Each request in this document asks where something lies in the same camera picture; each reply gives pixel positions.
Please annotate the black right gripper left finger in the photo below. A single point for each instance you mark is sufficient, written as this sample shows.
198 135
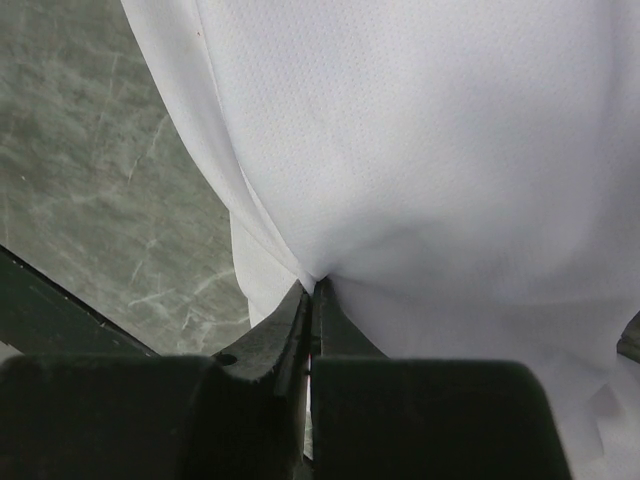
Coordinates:
238 414

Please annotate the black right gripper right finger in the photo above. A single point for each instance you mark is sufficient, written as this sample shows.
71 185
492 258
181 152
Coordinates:
374 417

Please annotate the white t shirt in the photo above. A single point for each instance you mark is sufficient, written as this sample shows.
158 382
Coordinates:
465 172

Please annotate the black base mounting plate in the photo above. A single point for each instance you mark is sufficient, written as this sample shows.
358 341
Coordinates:
38 316

